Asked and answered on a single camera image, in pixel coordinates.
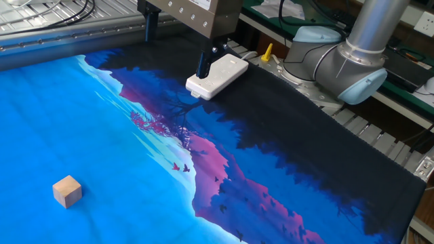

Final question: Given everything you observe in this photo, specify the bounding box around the printed mountain landscape cloth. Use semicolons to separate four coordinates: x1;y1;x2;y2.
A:
0;33;427;244

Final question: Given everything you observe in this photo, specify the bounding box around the small wooden block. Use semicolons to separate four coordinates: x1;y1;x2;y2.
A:
52;175;83;209

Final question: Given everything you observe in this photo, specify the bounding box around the white wall socket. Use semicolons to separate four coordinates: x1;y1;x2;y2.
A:
413;11;434;38

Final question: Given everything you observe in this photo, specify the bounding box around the black flat device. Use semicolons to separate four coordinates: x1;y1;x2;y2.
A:
382;43;434;94

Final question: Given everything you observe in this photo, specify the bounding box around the silver corner bracket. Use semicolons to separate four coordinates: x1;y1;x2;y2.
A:
413;155;434;183

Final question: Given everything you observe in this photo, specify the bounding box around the yellow plastic clip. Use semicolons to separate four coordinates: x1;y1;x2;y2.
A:
260;43;274;63

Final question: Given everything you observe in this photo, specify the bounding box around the grey metal gripper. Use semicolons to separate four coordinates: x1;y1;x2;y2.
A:
137;0;243;80

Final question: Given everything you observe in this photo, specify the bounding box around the white power strip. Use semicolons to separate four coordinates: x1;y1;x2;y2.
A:
185;53;250;102

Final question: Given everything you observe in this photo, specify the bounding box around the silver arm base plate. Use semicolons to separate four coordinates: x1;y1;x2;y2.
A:
249;54;345;110

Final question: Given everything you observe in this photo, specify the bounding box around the white power cord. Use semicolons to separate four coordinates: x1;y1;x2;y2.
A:
239;50;259;62

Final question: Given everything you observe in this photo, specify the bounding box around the white paper sheet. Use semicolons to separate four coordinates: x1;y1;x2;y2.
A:
250;0;306;20

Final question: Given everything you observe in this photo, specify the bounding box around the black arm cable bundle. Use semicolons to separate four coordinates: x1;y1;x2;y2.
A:
277;0;347;39

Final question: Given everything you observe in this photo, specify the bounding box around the black cable on slotted table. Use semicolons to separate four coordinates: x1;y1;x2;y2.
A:
0;0;97;37

